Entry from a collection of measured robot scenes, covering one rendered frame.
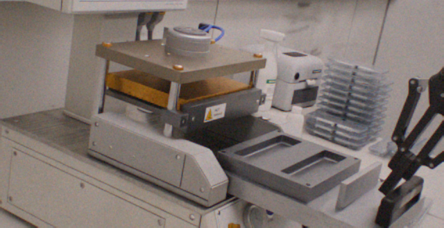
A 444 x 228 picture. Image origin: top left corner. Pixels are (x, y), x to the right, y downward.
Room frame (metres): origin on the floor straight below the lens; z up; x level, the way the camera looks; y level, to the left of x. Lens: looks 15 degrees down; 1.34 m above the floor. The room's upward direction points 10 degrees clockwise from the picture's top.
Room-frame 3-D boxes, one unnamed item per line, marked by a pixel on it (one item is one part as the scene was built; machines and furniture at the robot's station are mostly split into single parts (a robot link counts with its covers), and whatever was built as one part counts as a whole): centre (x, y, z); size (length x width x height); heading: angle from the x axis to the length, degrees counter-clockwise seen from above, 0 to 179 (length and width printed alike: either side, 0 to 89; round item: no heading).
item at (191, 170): (0.98, 0.08, 0.96); 0.25 x 0.05 x 0.07; 59
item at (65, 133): (1.15, 0.10, 0.93); 0.46 x 0.35 x 0.01; 59
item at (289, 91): (2.14, -0.18, 0.88); 0.25 x 0.20 x 0.17; 53
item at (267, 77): (2.00, -0.13, 0.92); 0.09 x 0.08 x 0.25; 66
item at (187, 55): (1.17, 0.09, 1.08); 0.31 x 0.24 x 0.13; 149
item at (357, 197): (0.99, -0.17, 0.97); 0.30 x 0.22 x 0.08; 59
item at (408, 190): (0.92, -0.29, 0.99); 0.15 x 0.02 x 0.04; 149
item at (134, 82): (1.14, 0.07, 1.07); 0.22 x 0.17 x 0.10; 149
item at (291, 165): (1.01, -0.13, 0.98); 0.20 x 0.17 x 0.03; 149
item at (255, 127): (1.21, -0.07, 0.96); 0.26 x 0.05 x 0.07; 59
